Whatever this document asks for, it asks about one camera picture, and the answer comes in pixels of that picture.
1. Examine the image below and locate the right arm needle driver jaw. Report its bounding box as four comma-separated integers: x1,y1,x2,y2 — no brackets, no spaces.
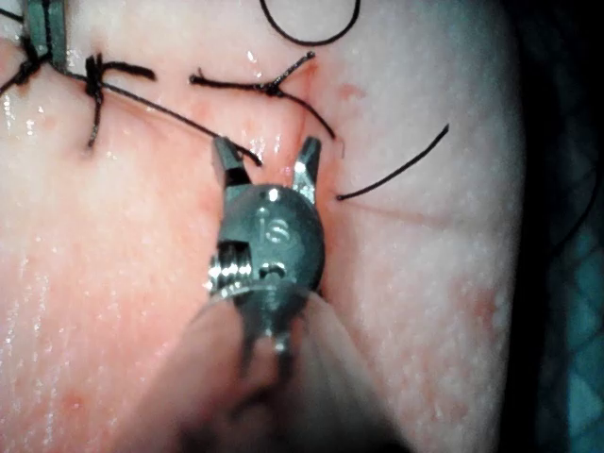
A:
291,135,323,203
211,135,252,190

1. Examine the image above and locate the left arm needle driver jaw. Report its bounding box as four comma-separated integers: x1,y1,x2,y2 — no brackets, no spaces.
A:
45,0,71,75
25,0,49,56

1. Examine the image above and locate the right arm needle driver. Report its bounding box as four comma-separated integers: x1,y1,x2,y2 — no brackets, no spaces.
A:
209,182,327,304

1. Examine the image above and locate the black thread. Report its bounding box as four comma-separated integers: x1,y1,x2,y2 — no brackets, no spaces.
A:
65,0,450,201

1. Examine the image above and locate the black stitching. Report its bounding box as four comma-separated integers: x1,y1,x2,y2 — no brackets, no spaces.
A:
0,36,337,149

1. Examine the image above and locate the tissue pad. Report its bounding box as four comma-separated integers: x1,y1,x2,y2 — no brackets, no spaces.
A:
0,0,529,453

